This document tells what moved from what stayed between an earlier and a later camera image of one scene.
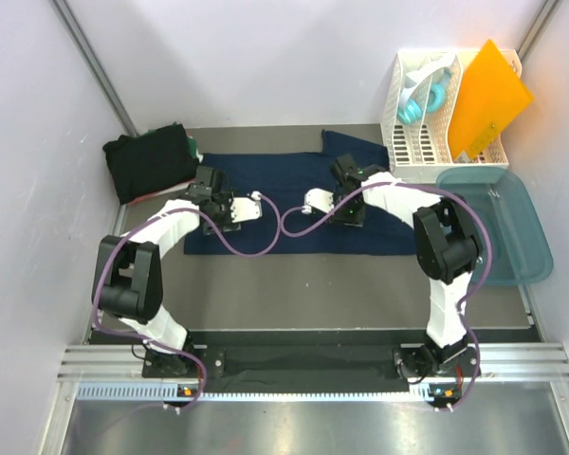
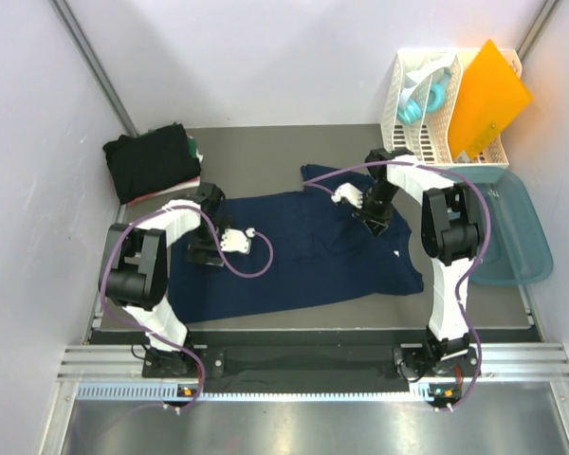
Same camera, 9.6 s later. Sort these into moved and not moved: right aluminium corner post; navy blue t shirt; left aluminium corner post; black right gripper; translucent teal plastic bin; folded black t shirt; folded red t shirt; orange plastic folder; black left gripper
Moved: navy blue t shirt; black right gripper; black left gripper
Not moved: translucent teal plastic bin; left aluminium corner post; right aluminium corner post; folded black t shirt; orange plastic folder; folded red t shirt
